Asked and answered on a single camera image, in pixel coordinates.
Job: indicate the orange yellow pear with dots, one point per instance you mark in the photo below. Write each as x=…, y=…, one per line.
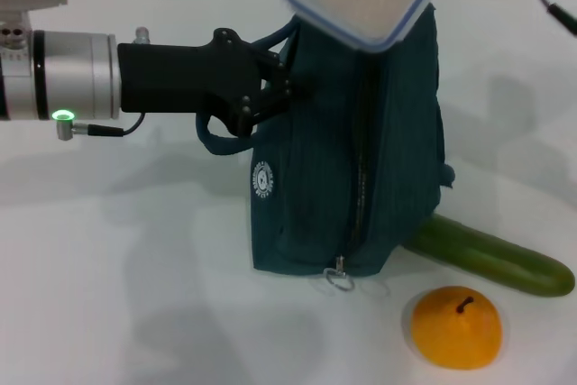
x=455, y=335

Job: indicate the silver left gripper connector stub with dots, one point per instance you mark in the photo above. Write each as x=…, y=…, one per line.
x=143, y=35

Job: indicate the green cucumber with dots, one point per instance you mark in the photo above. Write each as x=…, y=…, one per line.
x=496, y=263

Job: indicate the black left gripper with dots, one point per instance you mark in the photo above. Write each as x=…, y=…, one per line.
x=180, y=78

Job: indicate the dark blue insulated lunch bag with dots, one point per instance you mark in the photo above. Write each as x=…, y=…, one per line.
x=315, y=177

